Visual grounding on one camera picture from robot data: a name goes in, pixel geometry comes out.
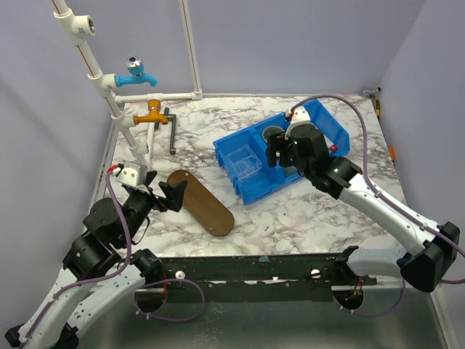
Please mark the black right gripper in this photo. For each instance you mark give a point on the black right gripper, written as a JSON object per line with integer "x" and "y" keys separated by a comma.
{"x": 275, "y": 142}

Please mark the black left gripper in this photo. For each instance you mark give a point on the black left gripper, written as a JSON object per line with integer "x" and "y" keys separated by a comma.
{"x": 174, "y": 197}

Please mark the oval wooden tray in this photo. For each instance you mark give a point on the oval wooden tray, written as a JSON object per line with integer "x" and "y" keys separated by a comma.
{"x": 205, "y": 208}

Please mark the blue plastic divided bin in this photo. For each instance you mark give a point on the blue plastic divided bin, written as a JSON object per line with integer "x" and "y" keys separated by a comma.
{"x": 271, "y": 179}

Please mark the clear plastic square holder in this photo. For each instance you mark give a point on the clear plastic square holder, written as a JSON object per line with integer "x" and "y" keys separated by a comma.
{"x": 244, "y": 162}

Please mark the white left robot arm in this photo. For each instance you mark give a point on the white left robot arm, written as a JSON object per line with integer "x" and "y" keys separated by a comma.
{"x": 100, "y": 267}

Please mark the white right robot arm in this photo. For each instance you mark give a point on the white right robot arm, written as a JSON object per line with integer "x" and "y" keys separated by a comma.
{"x": 428, "y": 249}

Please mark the grey ceramic mug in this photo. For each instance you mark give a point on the grey ceramic mug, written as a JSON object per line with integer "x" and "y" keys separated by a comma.
{"x": 269, "y": 131}

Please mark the black metal hex key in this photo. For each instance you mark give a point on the black metal hex key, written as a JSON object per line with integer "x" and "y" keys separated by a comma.
{"x": 172, "y": 118}

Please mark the orange plastic faucet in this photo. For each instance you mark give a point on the orange plastic faucet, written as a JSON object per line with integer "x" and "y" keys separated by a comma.
{"x": 154, "y": 114}

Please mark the yellow black tool at corner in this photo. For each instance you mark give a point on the yellow black tool at corner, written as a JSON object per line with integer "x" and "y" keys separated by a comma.
{"x": 373, "y": 95}

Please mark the blue plastic faucet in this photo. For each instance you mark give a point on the blue plastic faucet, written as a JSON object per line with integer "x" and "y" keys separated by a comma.
{"x": 137, "y": 74}

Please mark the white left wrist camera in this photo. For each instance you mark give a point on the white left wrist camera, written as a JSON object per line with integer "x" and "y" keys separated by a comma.
{"x": 132, "y": 174}

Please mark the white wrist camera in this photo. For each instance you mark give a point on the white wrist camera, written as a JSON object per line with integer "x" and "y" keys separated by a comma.
{"x": 132, "y": 174}
{"x": 296, "y": 118}

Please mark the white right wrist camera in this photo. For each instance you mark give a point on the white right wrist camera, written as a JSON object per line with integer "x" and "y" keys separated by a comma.
{"x": 296, "y": 118}

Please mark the orange clamp on wall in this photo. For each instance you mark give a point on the orange clamp on wall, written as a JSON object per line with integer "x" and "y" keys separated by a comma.
{"x": 392, "y": 153}

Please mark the black metal base rail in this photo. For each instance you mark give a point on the black metal base rail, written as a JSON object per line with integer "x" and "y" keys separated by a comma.
{"x": 266, "y": 278}

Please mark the white PVC pipe frame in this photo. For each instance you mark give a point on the white PVC pipe frame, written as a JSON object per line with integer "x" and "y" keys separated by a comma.
{"x": 78, "y": 28}

